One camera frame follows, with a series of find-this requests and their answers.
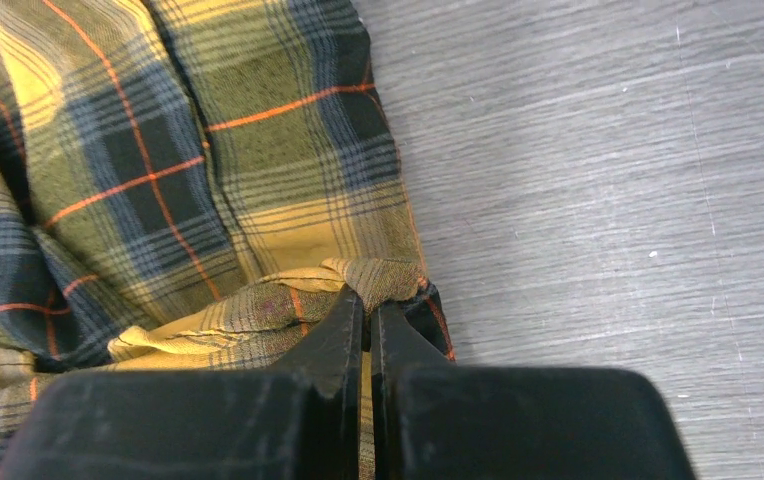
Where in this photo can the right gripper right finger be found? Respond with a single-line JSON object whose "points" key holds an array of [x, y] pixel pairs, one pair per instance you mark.
{"points": [[437, 420]]}

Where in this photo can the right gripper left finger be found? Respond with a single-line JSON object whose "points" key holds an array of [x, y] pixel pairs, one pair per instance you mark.
{"points": [[296, 419]]}

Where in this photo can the yellow plaid flannel shirt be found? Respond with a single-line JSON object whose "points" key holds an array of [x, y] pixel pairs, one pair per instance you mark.
{"points": [[188, 184]]}

